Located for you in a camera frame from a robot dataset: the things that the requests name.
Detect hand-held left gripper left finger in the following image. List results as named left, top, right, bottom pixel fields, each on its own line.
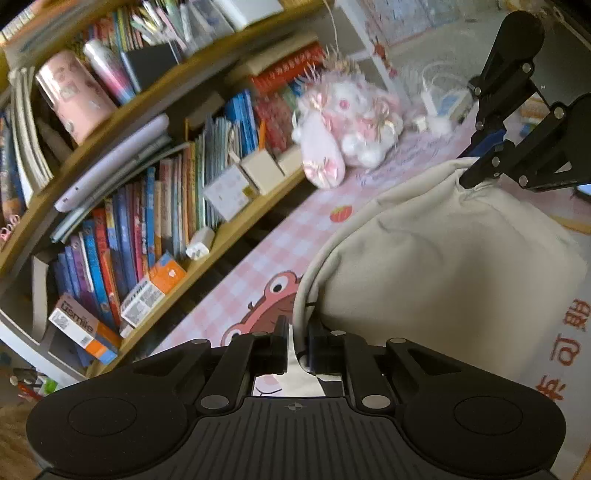
left=134, top=318, right=290, bottom=414

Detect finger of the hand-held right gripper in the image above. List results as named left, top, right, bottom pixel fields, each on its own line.
left=466, top=42, right=539, bottom=158
left=461, top=92, right=591, bottom=193

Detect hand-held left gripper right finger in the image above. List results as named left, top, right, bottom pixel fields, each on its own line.
left=306, top=318, right=463, bottom=412

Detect cream garment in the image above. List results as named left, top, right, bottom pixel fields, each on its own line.
left=252, top=156, right=579, bottom=398

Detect pink checked printed mat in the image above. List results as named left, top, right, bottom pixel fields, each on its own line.
left=134, top=92, right=591, bottom=480

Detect wooden bookshelf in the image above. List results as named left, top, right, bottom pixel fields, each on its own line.
left=0, top=0, right=345, bottom=386

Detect white power adapter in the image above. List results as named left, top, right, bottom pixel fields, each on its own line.
left=185, top=226, right=216, bottom=262

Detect orange small box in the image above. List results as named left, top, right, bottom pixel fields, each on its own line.
left=148, top=251, right=187, bottom=295

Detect pink white plush toy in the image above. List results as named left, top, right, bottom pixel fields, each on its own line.
left=291, top=58, right=408, bottom=190

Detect white barcode box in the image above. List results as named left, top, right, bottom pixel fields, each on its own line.
left=119, top=276, right=165, bottom=329

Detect white printed box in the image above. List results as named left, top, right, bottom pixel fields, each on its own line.
left=202, top=164, right=259, bottom=223

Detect plain cardboard box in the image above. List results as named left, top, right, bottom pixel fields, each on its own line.
left=276, top=145, right=306, bottom=177
left=240, top=150, right=286, bottom=195

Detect row of colourful books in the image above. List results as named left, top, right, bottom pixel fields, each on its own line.
left=50, top=138, right=223, bottom=335

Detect orange white long box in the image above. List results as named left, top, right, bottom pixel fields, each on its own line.
left=47, top=294, right=124, bottom=366

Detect row of thin blue books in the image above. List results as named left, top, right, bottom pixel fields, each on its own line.
left=185, top=90, right=260, bottom=163

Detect pen holder with pens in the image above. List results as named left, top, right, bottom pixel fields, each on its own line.
left=8, top=367, right=58, bottom=404

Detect white flat box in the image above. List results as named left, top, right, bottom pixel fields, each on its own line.
left=213, top=0, right=284, bottom=31

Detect orange fluffy fur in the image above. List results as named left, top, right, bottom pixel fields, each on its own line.
left=0, top=401, right=34, bottom=480

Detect black box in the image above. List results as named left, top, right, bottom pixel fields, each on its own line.
left=121, top=44, right=182, bottom=94

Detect pink printed cup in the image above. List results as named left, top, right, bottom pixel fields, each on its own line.
left=34, top=50, right=117, bottom=145

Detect gradient pink blue bottle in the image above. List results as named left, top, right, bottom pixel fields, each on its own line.
left=83, top=39, right=138, bottom=106

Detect stack of white folders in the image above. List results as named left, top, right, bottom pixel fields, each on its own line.
left=8, top=67, right=54, bottom=197

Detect bunch of pens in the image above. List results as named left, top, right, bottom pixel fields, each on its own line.
left=127, top=0, right=197, bottom=51

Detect white charger with cables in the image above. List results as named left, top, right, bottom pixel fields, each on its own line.
left=399, top=62, right=472, bottom=138

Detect white furniture frame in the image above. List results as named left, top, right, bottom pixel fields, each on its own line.
left=330, top=0, right=401, bottom=94

